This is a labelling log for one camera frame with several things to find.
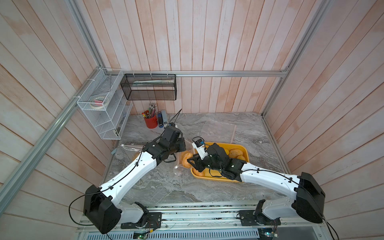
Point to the blue black stapler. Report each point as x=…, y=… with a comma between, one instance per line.
x=160, y=120

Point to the white wire shelf rack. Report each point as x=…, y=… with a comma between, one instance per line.
x=110, y=122

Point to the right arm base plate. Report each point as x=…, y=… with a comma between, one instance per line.
x=256, y=217

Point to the tape roll on shelf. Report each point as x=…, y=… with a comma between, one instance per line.
x=99, y=102

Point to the clear zipper bag pink zip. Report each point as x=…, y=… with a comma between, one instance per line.
x=131, y=152

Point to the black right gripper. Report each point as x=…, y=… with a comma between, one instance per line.
x=198, y=163

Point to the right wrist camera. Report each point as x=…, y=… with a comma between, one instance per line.
x=200, y=147

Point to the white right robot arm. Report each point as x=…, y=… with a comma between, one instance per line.
x=303, y=196

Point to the clear zipper bag pink dots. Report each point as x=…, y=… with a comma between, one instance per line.
x=218, y=132

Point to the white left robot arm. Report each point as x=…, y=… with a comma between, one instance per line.
x=102, y=204

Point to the red pen cup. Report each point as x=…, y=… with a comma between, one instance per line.
x=151, y=122

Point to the yellow plastic tray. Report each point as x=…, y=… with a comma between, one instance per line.
x=205, y=175

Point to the black mesh wall basket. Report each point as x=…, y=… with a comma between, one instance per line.
x=149, y=87

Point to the small potato inside bag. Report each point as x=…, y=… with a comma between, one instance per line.
x=187, y=155

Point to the brown potato back right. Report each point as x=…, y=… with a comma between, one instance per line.
x=234, y=153

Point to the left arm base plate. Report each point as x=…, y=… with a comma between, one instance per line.
x=137, y=216

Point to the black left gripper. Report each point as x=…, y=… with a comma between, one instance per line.
x=182, y=147

